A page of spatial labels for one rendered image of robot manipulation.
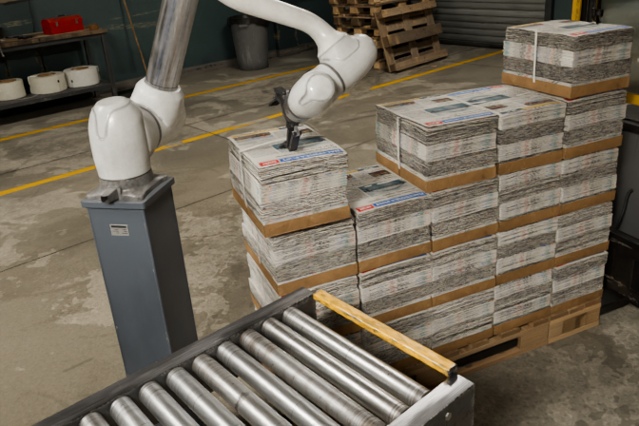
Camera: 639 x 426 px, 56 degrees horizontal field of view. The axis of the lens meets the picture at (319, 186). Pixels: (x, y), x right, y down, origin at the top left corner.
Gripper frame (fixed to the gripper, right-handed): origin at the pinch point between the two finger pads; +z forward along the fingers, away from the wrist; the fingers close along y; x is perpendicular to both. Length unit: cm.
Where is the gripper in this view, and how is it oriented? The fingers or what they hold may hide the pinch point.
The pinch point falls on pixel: (279, 124)
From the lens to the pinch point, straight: 190.5
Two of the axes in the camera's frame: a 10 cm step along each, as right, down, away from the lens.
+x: 9.2, -2.1, 3.5
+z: -3.2, 1.4, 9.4
